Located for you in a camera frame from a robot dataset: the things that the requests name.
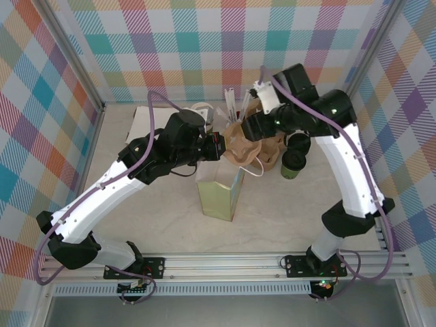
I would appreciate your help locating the aluminium front rail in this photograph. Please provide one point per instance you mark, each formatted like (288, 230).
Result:
(221, 265)

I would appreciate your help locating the black cup lid stack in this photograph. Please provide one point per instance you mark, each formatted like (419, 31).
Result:
(298, 141)

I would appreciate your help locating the aluminium frame post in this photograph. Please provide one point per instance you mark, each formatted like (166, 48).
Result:
(75, 54)
(370, 51)

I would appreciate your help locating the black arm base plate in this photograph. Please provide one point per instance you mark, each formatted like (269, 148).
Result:
(296, 265)
(153, 267)

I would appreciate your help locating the black plastic cup lid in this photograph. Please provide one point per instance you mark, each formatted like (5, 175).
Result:
(293, 159)

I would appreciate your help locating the small controller board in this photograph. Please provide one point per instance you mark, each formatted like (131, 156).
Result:
(323, 284)
(134, 287)

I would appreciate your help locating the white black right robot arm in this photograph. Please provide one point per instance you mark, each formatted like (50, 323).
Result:
(351, 177)

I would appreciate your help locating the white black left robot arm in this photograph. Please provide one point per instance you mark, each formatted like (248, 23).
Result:
(102, 201)

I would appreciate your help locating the white paper napkin stack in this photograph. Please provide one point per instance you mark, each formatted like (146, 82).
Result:
(141, 119)

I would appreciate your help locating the green white paper bag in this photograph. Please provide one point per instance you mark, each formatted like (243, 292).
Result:
(214, 201)

